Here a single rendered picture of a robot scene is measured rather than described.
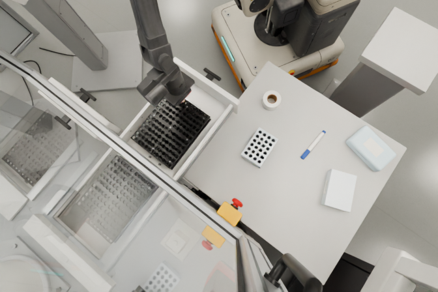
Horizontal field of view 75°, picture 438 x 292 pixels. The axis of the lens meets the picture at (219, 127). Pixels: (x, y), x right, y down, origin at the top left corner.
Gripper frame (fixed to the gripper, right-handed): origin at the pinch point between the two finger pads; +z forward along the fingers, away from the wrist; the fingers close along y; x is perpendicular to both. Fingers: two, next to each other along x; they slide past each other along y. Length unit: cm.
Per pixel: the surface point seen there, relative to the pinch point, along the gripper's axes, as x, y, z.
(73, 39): 93, -1, 50
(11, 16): 158, -12, 69
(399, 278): -83, -4, -2
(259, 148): -30.7, 4.9, 13.4
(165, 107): 4.7, -5.2, 5.7
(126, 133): 8.5, -20.8, 4.2
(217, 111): -10.3, 5.9, 9.1
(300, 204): -54, -2, 17
